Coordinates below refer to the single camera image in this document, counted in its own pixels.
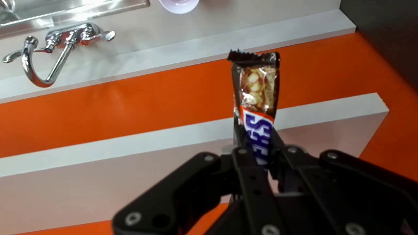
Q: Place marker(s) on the stainless steel sink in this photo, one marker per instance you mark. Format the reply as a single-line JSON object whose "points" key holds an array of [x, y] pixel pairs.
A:
{"points": [[66, 9]]}

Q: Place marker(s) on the pink plastic cup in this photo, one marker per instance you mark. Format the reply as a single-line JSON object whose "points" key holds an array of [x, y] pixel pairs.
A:
{"points": [[178, 5]]}

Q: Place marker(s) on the white shelf board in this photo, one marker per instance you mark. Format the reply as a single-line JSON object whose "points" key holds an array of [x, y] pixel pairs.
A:
{"points": [[109, 164]]}

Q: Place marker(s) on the dark grey panel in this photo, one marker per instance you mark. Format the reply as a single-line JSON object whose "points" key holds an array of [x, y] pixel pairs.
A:
{"points": [[383, 30]]}

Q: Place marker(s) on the chrome faucet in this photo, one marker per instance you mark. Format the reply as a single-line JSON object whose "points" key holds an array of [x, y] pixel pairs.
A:
{"points": [[56, 40]]}

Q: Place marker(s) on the brown Snickers bar packet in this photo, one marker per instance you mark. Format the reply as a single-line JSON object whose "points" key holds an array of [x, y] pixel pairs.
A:
{"points": [[259, 86]]}

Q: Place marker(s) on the orange cabinet panel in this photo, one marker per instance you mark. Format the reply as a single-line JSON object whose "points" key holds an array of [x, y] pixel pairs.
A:
{"points": [[131, 99]]}

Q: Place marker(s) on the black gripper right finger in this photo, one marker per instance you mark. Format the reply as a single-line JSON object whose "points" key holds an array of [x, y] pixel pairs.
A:
{"points": [[348, 187]]}

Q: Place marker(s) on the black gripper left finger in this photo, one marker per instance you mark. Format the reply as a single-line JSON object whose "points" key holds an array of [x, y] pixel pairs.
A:
{"points": [[248, 190]]}

